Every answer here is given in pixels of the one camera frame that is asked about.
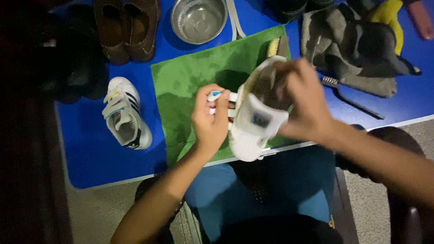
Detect white strap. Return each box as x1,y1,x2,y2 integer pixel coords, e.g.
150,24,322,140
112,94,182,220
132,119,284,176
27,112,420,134
225,0,247,41

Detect person's right hand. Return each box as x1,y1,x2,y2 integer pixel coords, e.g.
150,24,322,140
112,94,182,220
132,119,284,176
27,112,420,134
271,58,335,143

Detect person's blue clothing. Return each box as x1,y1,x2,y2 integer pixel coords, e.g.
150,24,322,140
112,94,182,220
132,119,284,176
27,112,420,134
185,146,337,243

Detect white strap sneaker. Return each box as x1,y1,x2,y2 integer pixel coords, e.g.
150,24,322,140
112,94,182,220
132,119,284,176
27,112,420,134
228,55,293,162

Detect black shoes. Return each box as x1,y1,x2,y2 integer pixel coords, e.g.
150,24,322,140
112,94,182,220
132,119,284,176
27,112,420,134
268,0,336,24

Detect brown leather loafer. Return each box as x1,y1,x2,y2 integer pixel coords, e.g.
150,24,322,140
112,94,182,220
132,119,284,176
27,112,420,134
94,0,131,66
124,0,161,63

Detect steel bowl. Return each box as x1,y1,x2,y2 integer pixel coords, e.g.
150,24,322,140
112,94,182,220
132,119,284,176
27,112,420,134
170,0,228,45

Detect yellow cloth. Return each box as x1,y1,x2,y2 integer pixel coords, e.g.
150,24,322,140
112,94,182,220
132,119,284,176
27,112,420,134
370,0,422,76

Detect green towel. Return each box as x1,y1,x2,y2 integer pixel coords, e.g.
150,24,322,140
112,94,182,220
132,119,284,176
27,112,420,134
151,25,295,168

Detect black bag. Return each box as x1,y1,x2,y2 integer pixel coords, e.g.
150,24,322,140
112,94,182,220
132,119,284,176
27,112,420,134
20,5,110,104

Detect white black-striped sneaker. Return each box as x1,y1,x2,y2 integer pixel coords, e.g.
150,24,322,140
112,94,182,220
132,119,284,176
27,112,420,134
102,77,153,150

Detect yellow bristle brush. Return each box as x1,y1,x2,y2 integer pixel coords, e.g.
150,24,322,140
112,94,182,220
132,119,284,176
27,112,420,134
267,35,290,58

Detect grey cloth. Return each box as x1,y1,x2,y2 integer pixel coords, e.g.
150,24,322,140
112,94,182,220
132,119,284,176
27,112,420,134
301,3,412,99

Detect person's left hand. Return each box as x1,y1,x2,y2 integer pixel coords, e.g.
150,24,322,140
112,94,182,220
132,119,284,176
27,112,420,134
191,83,232,154

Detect black wire brush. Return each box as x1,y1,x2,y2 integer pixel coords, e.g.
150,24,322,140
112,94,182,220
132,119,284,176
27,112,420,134
320,76,385,120

